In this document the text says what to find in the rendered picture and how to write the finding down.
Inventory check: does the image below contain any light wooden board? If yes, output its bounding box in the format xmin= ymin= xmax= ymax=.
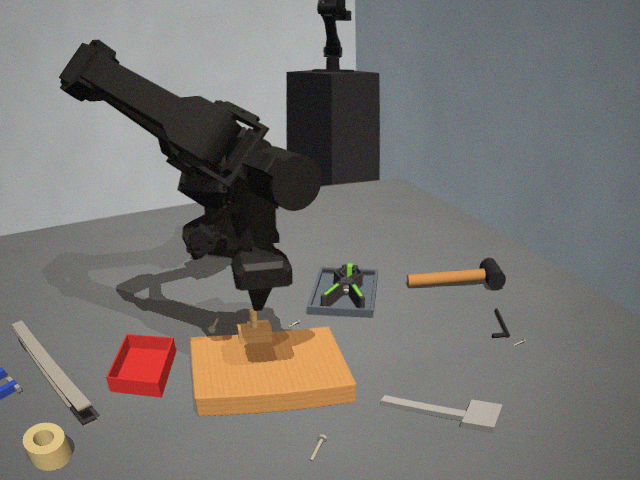
xmin=190 ymin=327 xmax=356 ymax=416

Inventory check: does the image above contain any red shallow tray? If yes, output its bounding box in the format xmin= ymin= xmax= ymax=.
xmin=106 ymin=334 xmax=176 ymax=398

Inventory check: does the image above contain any mallet with wooden handle and black head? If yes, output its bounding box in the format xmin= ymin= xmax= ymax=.
xmin=407 ymin=258 xmax=506 ymax=290

